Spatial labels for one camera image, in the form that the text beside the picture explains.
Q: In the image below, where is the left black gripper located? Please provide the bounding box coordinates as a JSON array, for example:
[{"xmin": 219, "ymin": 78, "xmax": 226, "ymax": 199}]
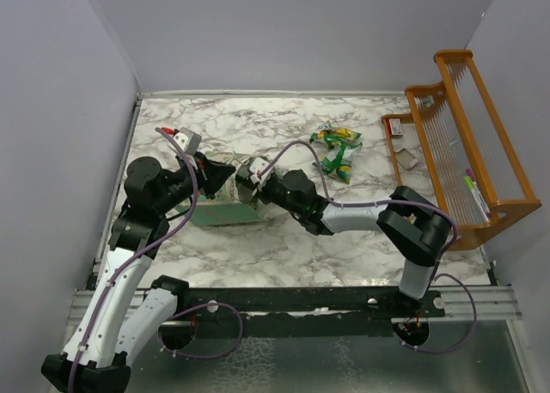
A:
[{"xmin": 156, "ymin": 150, "xmax": 236, "ymax": 215}]

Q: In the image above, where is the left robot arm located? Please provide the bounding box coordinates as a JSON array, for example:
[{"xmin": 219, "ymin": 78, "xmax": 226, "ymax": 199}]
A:
[{"xmin": 41, "ymin": 152, "xmax": 235, "ymax": 392}]

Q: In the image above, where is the wooden tiered rack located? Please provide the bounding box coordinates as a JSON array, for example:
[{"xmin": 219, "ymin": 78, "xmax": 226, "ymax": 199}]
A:
[{"xmin": 382, "ymin": 49, "xmax": 541, "ymax": 250}]

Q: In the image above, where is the green printed paper bag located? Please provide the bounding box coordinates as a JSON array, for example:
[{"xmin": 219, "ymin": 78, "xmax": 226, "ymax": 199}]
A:
[{"xmin": 190, "ymin": 175, "xmax": 263, "ymax": 227}]

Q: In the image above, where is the red white small box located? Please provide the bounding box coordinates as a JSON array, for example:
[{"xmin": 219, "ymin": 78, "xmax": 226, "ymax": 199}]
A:
[{"xmin": 388, "ymin": 118, "xmax": 403, "ymax": 138}]

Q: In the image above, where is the green marker pen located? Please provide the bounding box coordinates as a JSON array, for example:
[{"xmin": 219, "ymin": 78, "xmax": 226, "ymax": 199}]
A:
[{"xmin": 464, "ymin": 175, "xmax": 490, "ymax": 222}]

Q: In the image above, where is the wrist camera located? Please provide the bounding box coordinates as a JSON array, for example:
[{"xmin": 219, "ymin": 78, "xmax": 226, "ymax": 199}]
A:
[
  {"xmin": 174, "ymin": 128, "xmax": 202, "ymax": 156},
  {"xmin": 248, "ymin": 157, "xmax": 274, "ymax": 187}
]

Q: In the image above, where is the yellow green snack packet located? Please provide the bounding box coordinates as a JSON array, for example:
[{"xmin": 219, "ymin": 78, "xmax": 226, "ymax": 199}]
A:
[{"xmin": 309, "ymin": 121, "xmax": 362, "ymax": 149}]

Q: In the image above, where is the purple marker pen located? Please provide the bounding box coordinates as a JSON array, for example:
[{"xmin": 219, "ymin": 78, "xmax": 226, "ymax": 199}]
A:
[{"xmin": 466, "ymin": 169, "xmax": 490, "ymax": 213}]

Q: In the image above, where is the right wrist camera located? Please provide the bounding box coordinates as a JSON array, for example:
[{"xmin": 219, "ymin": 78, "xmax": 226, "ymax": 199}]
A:
[{"xmin": 248, "ymin": 157, "xmax": 274, "ymax": 187}]

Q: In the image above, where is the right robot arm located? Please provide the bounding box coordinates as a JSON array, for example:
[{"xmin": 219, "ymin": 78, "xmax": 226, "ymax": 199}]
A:
[{"xmin": 235, "ymin": 165, "xmax": 455, "ymax": 316}]

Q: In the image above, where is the small grey cardboard box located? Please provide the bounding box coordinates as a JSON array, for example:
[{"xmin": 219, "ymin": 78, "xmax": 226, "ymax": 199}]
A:
[{"xmin": 394, "ymin": 147, "xmax": 419, "ymax": 169}]

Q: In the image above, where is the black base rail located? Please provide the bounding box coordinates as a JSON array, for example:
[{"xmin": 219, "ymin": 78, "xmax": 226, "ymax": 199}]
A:
[{"xmin": 151, "ymin": 275, "xmax": 444, "ymax": 339}]

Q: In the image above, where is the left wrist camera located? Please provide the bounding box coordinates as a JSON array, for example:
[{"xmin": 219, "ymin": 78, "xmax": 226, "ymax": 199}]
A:
[{"xmin": 174, "ymin": 128, "xmax": 202, "ymax": 156}]

